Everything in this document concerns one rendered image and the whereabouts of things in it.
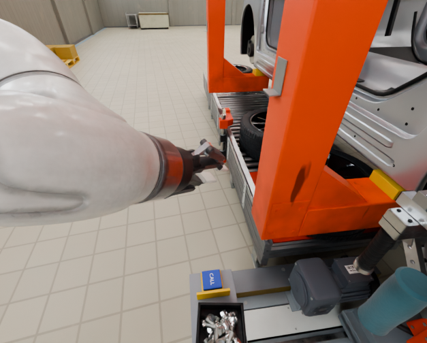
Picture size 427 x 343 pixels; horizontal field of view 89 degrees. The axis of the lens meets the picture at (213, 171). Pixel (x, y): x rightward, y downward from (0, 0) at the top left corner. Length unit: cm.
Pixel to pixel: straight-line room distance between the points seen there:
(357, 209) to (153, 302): 112
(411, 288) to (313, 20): 67
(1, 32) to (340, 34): 56
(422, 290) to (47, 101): 81
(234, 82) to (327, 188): 192
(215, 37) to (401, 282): 226
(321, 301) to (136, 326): 90
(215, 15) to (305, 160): 195
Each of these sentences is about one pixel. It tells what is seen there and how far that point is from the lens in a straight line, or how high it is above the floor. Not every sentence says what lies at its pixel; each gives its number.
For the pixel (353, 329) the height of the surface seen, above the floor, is 17.
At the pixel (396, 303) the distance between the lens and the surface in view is 82.
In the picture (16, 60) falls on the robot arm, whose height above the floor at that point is 126.
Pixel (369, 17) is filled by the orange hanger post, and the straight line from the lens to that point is 64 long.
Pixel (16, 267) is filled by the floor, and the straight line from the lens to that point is 191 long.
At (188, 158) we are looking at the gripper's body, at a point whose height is 111.
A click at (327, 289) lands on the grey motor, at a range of 107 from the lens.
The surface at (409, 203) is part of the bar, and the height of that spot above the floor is 97.
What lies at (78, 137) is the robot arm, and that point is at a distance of 18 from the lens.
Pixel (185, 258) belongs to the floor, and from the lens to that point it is 151.
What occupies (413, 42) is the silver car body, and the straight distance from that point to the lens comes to 340.
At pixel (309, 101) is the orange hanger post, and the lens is 63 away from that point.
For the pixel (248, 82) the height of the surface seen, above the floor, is 62.
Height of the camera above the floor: 129
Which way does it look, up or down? 37 degrees down
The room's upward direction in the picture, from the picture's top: straight up
